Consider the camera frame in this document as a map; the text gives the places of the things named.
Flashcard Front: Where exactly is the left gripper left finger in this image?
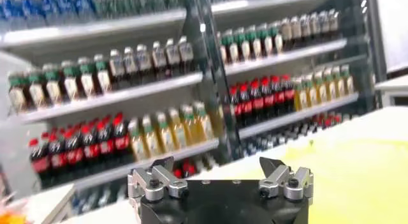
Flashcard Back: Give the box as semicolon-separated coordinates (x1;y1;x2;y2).
127;156;189;203

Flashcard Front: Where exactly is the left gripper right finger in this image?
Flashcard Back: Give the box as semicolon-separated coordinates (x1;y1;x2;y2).
258;156;315;202

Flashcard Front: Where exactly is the light green t-shirt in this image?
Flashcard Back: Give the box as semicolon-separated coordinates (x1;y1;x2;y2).
222;137;408;224

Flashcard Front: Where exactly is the yellow tea bottle green label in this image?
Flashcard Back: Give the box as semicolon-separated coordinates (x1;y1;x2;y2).
340;64;354;95
303;74;317;108
155;111;175;153
180;103;201;146
193;100;215;142
127;117;147;162
314;71;327;105
332;66;346;98
293;78;307;112
142;114;162;158
168;107;188;149
323;68;337;101

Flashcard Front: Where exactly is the dark bottle white blue label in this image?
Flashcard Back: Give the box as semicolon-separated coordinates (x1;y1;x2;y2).
164;38;181;77
151;41;168;80
318;10;331;41
309;12;322;43
177;36;194;73
299;14;312;46
136;44;153;82
122;47;140;85
108;49;126;87

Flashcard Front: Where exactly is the small white side table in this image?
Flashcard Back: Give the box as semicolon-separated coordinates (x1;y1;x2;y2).
374;74;408;107

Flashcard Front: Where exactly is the crumpled orange cloth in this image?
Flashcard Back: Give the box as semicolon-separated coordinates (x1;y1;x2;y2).
0;198;29;224

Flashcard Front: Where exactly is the dark bottle beige label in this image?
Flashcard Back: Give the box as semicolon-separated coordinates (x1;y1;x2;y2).
280;17;293;50
328;8;340;40
289;16;303;49

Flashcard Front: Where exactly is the glass beverage display cabinet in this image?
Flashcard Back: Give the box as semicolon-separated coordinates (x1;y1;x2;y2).
0;0;388;220

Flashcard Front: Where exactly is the black cabinet divider post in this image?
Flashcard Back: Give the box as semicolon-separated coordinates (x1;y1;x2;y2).
183;0;243;164

